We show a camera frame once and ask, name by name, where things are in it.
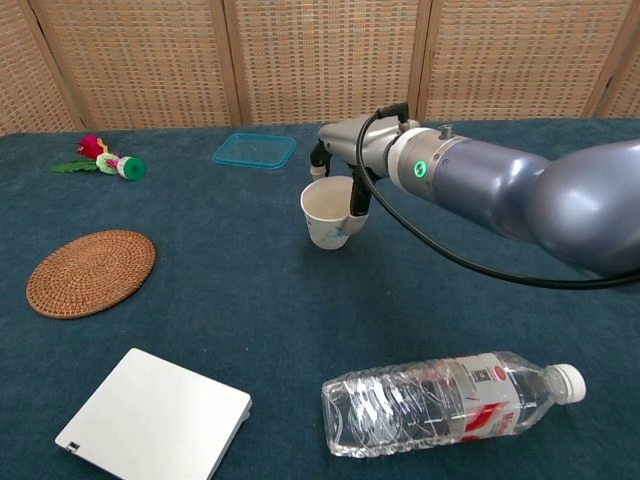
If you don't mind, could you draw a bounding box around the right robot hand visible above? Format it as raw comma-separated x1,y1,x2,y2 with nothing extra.
308,115,409,236

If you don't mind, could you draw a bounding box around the white paper cup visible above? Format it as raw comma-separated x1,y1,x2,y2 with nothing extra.
300,176,354,251

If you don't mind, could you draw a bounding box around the round woven rattan coaster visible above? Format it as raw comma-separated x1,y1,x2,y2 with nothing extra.
25,229,157,320

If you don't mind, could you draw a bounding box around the woven bamboo folding screen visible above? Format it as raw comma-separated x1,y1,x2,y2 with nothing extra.
0,0,640,136

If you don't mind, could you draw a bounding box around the teal plastic container lid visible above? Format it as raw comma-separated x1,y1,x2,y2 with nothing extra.
211,132,298,172

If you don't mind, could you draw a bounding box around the blue felt table cover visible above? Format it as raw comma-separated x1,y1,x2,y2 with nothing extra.
0,117,640,480

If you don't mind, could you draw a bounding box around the colourful feather shuttlecock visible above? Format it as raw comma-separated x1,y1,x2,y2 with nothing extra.
49,134,147,182

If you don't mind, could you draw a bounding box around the large clear water bottle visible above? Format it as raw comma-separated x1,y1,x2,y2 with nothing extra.
321,350,587,459

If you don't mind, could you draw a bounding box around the white flat square box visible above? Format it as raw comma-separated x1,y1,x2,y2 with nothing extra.
54,348,253,480

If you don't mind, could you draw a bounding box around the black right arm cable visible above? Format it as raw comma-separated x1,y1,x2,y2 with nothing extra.
355,102,640,291

